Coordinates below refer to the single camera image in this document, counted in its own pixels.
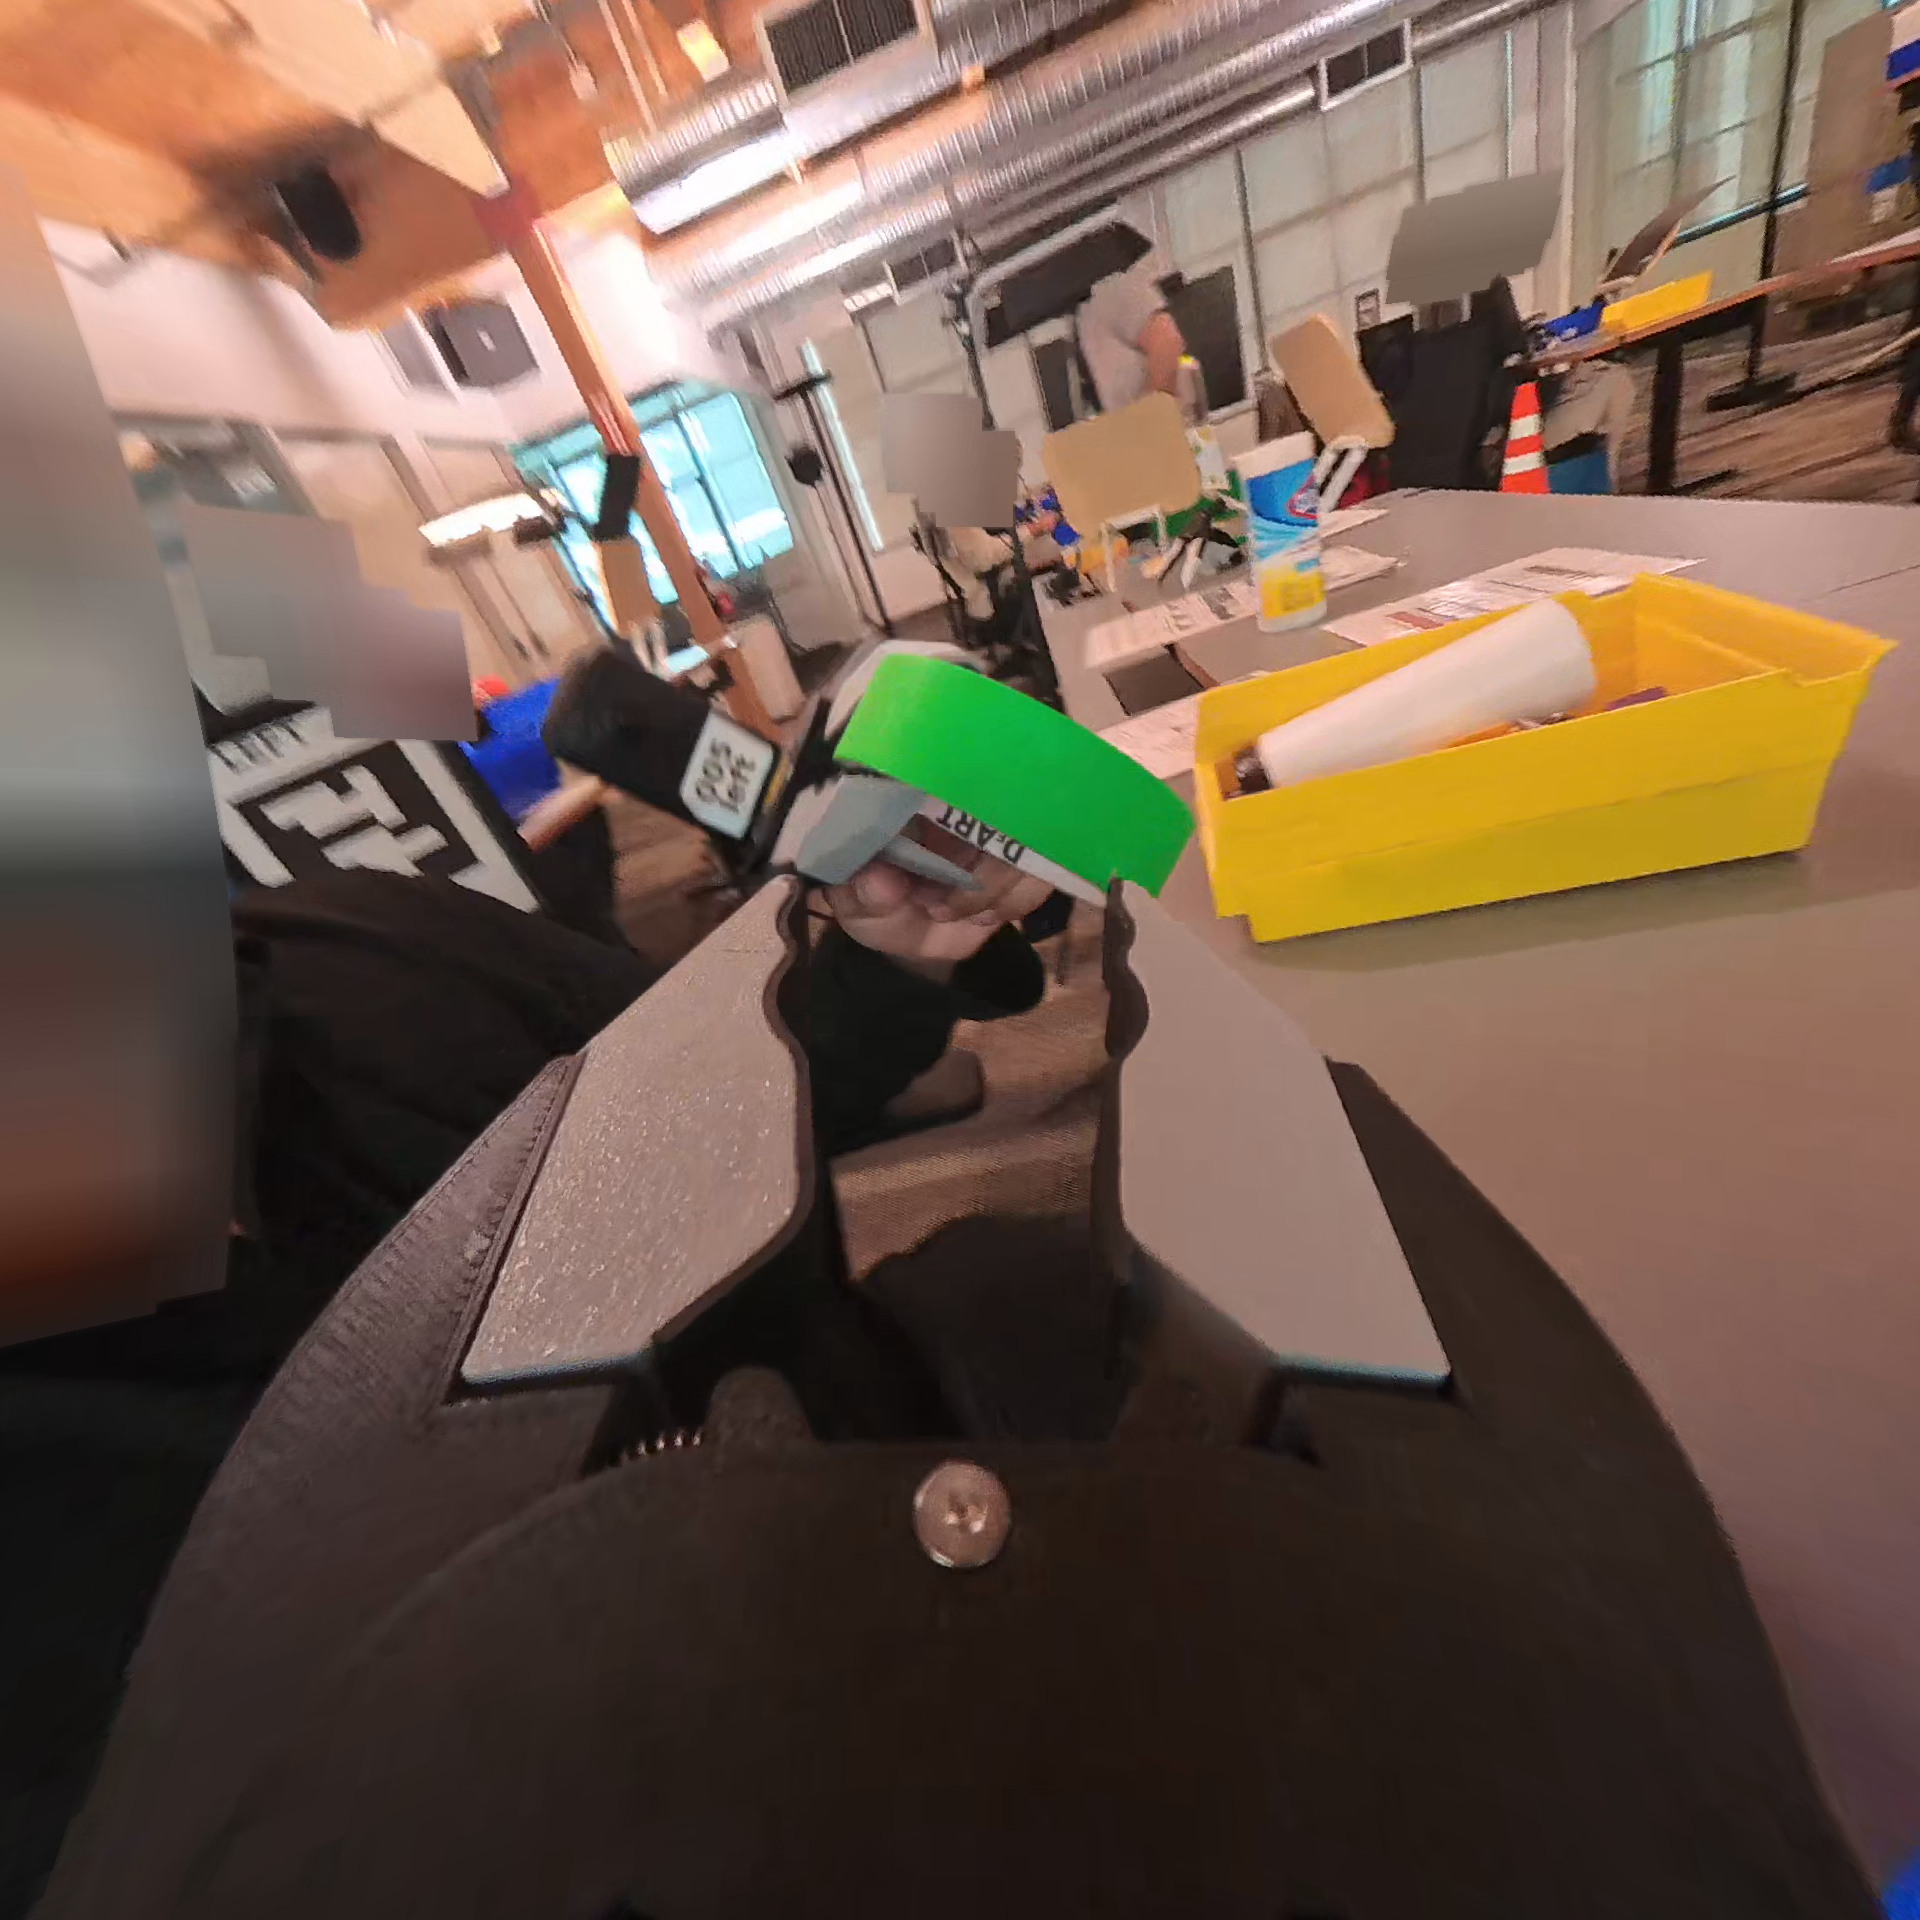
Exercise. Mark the wooden post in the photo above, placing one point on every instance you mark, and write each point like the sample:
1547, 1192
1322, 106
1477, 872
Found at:
580, 346

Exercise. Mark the wipes canister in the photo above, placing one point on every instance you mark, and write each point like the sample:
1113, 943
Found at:
1285, 556

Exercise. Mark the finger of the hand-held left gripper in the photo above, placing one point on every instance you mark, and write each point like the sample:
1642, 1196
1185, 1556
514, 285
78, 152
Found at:
863, 825
931, 859

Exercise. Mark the white plastic bottle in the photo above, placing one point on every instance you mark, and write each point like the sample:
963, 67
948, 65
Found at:
1425, 698

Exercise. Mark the small tan board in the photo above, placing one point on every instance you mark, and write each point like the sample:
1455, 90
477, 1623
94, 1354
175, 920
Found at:
627, 578

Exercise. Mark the person's left forearm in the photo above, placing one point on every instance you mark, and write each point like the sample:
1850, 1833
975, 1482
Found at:
886, 1035

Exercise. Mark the yellow plastic bin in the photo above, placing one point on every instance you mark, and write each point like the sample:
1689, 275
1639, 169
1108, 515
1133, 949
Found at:
1500, 856

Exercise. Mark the small yellow bin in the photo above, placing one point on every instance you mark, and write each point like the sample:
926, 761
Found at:
1659, 299

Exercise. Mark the black ceiling speaker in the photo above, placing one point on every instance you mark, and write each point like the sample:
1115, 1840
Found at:
481, 346

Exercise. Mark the black white marker board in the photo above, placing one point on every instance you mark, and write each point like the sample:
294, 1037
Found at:
375, 833

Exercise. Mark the large tan board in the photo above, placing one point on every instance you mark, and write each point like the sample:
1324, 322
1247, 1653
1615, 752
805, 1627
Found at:
1118, 465

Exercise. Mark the person's left hand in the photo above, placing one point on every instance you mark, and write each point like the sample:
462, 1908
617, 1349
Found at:
939, 921

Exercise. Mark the green tape roll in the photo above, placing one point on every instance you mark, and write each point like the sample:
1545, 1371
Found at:
1021, 764

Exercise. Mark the person's torso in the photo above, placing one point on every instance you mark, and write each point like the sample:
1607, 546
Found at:
405, 1049

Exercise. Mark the blue crate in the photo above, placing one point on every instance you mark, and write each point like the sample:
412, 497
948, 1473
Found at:
518, 727

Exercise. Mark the orange traffic cone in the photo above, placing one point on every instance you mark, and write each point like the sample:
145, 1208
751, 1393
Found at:
1526, 457

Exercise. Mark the silver ventilation duct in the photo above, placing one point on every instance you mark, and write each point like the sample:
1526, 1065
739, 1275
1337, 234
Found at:
1050, 136

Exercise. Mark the black studio softbox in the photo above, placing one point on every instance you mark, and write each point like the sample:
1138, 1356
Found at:
1050, 293

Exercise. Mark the printed paper sheet red marks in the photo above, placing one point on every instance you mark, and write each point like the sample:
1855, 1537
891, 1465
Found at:
1516, 592

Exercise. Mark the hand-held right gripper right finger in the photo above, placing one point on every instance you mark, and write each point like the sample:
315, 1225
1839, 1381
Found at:
1245, 1201

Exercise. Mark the tilted tan board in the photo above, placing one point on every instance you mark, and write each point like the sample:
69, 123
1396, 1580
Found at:
1329, 381

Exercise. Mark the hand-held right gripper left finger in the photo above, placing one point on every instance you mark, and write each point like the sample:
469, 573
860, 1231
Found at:
661, 1185

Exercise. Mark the black wall monitor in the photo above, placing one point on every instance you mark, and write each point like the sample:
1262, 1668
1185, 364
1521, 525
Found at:
1214, 346

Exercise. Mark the small black mat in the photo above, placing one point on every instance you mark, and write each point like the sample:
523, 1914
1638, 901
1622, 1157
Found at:
1149, 677

